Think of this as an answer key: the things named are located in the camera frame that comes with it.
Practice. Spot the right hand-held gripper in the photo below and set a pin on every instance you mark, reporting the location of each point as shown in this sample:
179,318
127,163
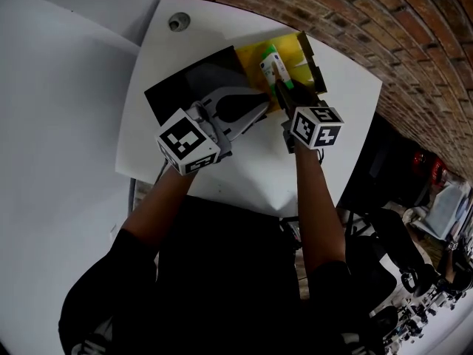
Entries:
314,128

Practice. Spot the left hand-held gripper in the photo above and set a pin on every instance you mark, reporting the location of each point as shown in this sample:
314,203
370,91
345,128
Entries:
184,142

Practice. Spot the green and white small box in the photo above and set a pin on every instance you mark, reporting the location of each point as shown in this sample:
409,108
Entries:
271,65

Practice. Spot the person's left forearm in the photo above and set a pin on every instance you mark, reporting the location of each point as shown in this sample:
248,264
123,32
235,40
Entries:
155,213

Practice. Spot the person's right forearm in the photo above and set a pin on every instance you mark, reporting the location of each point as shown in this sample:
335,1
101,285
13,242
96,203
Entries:
318,216

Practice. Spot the white table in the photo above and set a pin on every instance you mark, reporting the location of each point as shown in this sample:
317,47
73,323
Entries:
258,161

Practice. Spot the black device with screen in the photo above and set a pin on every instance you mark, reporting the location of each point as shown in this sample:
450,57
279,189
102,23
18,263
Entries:
292,231

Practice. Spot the red case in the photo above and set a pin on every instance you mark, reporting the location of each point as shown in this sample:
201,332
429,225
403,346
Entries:
425,159

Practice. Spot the person's black clothing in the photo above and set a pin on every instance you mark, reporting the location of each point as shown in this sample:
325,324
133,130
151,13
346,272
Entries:
221,272

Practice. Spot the white grey container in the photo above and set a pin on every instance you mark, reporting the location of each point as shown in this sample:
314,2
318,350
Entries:
443,209

